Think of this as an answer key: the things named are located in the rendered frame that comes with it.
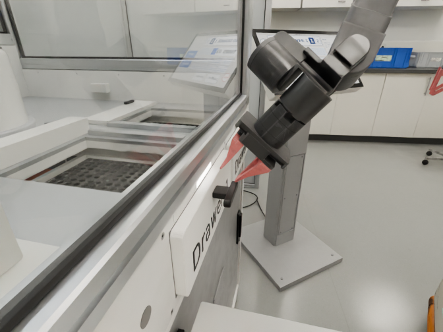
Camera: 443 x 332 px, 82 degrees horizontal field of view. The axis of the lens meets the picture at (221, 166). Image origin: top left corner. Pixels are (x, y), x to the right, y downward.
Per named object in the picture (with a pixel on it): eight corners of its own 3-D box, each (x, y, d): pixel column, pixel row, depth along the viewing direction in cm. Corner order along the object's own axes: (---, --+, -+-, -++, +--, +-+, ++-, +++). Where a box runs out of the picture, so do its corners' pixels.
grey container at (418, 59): (436, 66, 334) (440, 52, 327) (452, 68, 306) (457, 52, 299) (402, 66, 338) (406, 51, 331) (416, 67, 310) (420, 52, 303)
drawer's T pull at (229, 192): (238, 186, 47) (238, 180, 46) (230, 209, 40) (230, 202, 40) (219, 184, 48) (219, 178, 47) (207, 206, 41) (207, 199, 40)
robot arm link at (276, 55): (378, 45, 32) (354, 75, 40) (313, -13, 34) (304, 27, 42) (303, 109, 33) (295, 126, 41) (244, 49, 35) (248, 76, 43)
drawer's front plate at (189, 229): (230, 192, 61) (231, 149, 56) (187, 299, 35) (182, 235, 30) (223, 192, 61) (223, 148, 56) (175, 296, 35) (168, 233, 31)
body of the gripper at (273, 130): (240, 118, 45) (269, 84, 41) (282, 157, 46) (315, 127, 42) (231, 128, 39) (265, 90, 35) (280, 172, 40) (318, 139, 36)
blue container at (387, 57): (391, 66, 337) (396, 47, 328) (409, 68, 300) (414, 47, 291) (343, 65, 343) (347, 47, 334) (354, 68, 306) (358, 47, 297)
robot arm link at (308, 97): (337, 93, 33) (339, 95, 38) (300, 56, 34) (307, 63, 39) (296, 130, 36) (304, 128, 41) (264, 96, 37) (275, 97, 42)
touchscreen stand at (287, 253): (341, 261, 149) (390, 76, 106) (279, 292, 130) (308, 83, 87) (285, 215, 189) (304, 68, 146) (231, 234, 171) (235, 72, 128)
